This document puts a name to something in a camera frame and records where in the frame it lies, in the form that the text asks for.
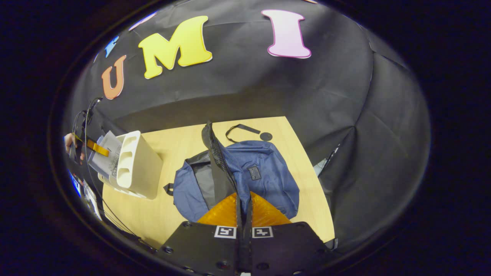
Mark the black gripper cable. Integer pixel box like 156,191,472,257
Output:
72,97,154,246

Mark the blue schoolbag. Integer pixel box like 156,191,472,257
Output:
164,122,300,223

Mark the white panel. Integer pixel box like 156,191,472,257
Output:
314,145,341,177

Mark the cream plastic bookshelf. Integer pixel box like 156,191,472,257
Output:
98,130,163,200

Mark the blue white printed board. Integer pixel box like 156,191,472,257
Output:
68,168,103,221

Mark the white printed book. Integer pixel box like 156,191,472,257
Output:
101,131,123,180

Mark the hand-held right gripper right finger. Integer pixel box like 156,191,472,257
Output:
246,191,332,276

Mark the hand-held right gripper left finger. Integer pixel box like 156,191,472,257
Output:
157,192,247,276

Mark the black backdrop cloth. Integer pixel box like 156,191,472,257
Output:
63,0,431,250

